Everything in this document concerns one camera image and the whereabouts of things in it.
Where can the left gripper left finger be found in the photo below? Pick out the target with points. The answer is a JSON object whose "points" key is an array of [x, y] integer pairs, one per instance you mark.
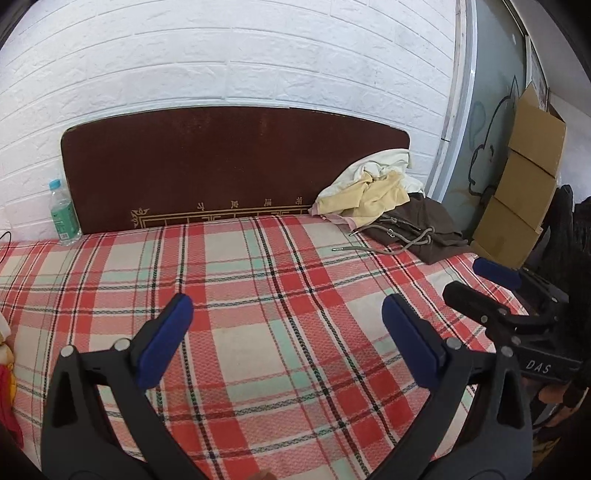
{"points": [[78, 440]]}

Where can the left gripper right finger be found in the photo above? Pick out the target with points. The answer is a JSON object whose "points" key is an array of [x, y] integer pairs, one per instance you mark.
{"points": [[476, 422]]}

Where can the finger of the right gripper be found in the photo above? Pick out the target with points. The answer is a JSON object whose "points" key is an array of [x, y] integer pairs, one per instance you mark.
{"points": [[486, 311], [523, 282]]}

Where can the white yellow pink shirt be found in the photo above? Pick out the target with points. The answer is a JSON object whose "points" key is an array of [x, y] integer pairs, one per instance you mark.
{"points": [[367, 189]]}

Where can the folded cardboard box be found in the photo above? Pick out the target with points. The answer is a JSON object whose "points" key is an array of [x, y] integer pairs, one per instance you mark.
{"points": [[512, 222]]}

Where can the red yellow folded cloth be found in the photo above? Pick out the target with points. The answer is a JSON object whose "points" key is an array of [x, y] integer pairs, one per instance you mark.
{"points": [[8, 387]]}

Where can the red plaid bed sheet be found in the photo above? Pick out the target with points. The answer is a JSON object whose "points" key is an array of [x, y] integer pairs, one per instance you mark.
{"points": [[286, 367]]}

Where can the clear plastic water bottle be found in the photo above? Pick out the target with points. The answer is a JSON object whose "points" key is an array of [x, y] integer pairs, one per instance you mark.
{"points": [[63, 213]]}

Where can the dark brown wooden headboard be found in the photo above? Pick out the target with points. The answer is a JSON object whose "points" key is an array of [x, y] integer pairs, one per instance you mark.
{"points": [[186, 165]]}

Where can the brown drawstring hoodie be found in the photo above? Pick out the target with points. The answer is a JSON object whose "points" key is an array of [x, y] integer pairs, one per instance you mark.
{"points": [[422, 226]]}

